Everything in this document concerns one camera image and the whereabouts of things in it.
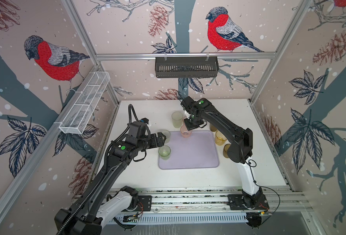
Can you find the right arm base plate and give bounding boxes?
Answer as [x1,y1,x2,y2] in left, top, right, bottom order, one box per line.
[227,194,269,211]

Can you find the aluminium front rail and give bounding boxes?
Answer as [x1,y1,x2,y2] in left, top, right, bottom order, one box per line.
[68,187,312,214]

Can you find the aluminium back crossbar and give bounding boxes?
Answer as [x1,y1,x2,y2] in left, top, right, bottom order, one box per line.
[95,52,277,61]

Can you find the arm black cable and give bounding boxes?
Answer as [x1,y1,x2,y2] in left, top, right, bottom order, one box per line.
[55,104,150,235]
[245,158,281,227]

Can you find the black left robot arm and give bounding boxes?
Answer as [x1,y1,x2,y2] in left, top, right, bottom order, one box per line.
[54,119,166,235]

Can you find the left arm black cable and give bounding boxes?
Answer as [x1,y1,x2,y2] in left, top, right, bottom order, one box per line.
[55,104,150,235]

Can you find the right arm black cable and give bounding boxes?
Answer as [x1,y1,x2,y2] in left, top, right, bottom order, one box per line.
[245,158,281,227]

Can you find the tall pale green dimpled glass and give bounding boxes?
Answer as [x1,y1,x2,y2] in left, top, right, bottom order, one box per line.
[171,111,183,128]

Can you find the dark olive glass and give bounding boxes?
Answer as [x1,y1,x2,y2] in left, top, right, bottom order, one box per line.
[223,144,231,159]
[210,123,218,132]

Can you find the white wire mesh shelf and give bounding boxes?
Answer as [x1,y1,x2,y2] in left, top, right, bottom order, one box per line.
[59,71,110,135]

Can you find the dark olive glass far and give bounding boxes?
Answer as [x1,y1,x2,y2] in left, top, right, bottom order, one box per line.
[210,123,218,132]

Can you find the dark olive glass near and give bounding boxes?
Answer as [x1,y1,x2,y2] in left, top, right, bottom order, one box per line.
[223,144,231,159]

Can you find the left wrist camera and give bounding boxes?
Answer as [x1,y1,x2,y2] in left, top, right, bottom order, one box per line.
[139,118,149,125]

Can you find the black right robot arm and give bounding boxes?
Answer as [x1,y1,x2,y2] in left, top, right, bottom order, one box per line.
[180,97,266,209]

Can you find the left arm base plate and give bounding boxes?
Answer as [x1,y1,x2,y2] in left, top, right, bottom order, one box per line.
[123,195,152,212]

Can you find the yellow amber glass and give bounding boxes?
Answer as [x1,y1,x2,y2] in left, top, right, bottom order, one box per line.
[215,130,227,146]

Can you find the black hanging wire basket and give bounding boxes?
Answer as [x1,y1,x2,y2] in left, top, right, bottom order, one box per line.
[155,56,219,78]

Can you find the bright green faceted glass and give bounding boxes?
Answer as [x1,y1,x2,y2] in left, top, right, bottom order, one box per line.
[158,146,171,160]

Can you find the lilac plastic tray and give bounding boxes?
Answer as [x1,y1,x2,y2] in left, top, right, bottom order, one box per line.
[158,130,219,170]

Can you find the pale green dimpled short glass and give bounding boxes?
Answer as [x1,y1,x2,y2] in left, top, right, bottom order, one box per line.
[161,130,171,144]

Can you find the pink glass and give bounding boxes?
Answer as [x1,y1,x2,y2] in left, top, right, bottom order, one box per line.
[180,125,192,138]

